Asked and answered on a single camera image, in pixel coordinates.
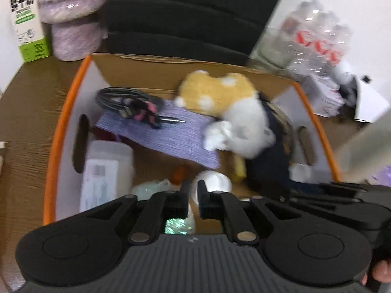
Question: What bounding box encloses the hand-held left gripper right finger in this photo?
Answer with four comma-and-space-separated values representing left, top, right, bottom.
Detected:
197, 179, 300, 245

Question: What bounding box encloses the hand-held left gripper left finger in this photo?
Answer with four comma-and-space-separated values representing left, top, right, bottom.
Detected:
88, 179, 191, 245

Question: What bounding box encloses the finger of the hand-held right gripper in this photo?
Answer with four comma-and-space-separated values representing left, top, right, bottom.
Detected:
285, 194, 371, 220
318, 181, 391, 203

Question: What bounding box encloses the round white lid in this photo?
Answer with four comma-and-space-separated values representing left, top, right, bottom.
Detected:
190, 170, 233, 208

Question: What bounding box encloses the iridescent green wrapper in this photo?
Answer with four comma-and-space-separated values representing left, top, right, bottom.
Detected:
165, 218, 196, 235

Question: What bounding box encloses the yellow foam block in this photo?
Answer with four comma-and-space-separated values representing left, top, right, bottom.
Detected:
233, 156, 247, 180

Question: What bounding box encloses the purple burlap drawstring pouch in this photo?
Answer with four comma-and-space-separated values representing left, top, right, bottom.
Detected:
95, 98, 221, 170

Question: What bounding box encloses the navy glasses case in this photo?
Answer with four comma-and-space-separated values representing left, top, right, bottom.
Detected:
244, 104, 297, 196

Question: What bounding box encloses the white tissue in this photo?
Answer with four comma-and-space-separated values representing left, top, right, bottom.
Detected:
203, 120, 233, 151

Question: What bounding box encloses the translucent plastic container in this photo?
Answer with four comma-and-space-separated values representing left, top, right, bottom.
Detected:
79, 140, 135, 212

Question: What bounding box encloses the black and pink hair tie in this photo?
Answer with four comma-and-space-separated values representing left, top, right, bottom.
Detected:
130, 99, 164, 129

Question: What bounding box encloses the yellow and white plush toy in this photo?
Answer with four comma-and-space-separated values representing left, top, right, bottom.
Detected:
174, 70, 277, 159

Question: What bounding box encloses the black braided charging cable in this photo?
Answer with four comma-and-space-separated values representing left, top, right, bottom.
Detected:
95, 87, 165, 119

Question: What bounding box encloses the red cardboard box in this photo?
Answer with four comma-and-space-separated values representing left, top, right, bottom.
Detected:
42, 52, 341, 226

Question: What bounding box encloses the wooden desktop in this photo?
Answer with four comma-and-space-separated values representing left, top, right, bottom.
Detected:
0, 53, 391, 293

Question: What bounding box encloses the person's right hand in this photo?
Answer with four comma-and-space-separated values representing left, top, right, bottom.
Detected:
360, 259, 391, 285

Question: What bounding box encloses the purple tissue box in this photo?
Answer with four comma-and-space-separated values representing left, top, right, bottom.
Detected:
371, 165, 391, 187

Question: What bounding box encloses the cream thermos bottle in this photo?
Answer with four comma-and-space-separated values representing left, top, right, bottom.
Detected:
334, 110, 391, 184

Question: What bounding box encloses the white paper sheet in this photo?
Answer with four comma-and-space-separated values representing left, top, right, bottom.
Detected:
353, 76, 391, 124

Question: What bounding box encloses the white printed carton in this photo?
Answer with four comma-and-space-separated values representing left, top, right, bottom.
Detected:
301, 73, 347, 118

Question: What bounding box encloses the round white speaker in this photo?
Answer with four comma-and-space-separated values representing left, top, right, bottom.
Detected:
331, 59, 356, 84

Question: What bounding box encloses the shrink-wrapped water bottle pack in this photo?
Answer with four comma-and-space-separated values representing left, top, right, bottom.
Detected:
276, 0, 355, 80

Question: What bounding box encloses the clear drinking glass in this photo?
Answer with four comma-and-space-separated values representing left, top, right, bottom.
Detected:
249, 26, 294, 74

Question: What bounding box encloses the black paper bag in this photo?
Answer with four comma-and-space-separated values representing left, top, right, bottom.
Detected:
104, 0, 291, 66

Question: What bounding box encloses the purple textured vase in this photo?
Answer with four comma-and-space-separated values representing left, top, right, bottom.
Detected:
36, 0, 109, 62

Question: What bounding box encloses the green and white milk carton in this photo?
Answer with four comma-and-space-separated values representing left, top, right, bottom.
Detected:
5, 0, 52, 63

